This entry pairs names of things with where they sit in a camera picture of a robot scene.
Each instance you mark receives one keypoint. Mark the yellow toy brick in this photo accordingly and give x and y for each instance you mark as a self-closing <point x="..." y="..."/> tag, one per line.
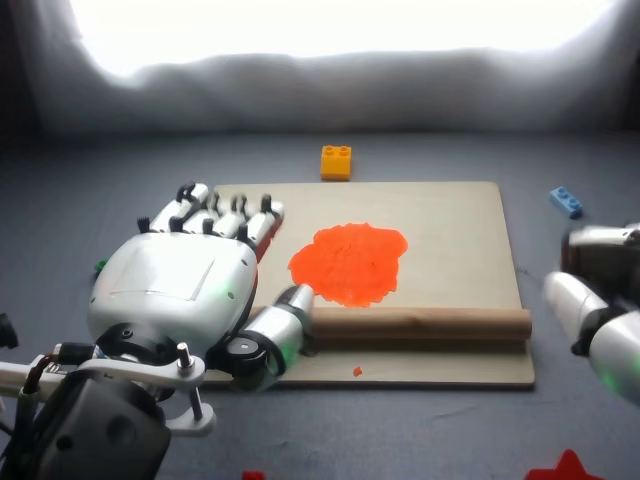
<point x="336" y="165"/>

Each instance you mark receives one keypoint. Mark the wooden rolling pin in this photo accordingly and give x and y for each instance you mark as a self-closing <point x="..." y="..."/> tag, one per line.
<point x="425" y="322"/>

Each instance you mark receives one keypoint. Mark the grey table cloth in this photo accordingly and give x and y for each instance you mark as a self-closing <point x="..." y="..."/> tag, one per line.
<point x="100" y="165"/>

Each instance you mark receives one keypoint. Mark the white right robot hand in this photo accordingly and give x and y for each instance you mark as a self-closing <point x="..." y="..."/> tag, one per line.
<point x="615" y="345"/>

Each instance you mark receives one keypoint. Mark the small red toy brick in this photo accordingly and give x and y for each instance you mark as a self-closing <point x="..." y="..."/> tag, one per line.
<point x="252" y="475"/>

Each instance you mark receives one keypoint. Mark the blue flat toy brick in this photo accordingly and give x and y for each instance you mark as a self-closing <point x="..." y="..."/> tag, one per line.
<point x="566" y="202"/>

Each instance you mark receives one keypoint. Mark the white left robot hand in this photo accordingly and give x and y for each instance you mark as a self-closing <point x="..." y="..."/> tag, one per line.
<point x="170" y="280"/>

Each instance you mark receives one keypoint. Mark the white backdrop cloth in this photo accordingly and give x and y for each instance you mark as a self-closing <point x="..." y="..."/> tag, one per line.
<point x="320" y="95"/>

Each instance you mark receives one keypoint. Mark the flat orange dough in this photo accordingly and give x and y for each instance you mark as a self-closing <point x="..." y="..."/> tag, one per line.
<point x="350" y="265"/>

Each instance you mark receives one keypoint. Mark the red star shape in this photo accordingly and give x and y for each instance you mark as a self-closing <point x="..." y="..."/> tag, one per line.
<point x="565" y="470"/>

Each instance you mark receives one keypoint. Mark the green flat toy brick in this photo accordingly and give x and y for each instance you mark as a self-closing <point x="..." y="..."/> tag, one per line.
<point x="101" y="266"/>

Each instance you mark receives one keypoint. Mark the light wooden board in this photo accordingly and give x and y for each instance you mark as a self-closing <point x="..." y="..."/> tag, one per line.
<point x="450" y="240"/>

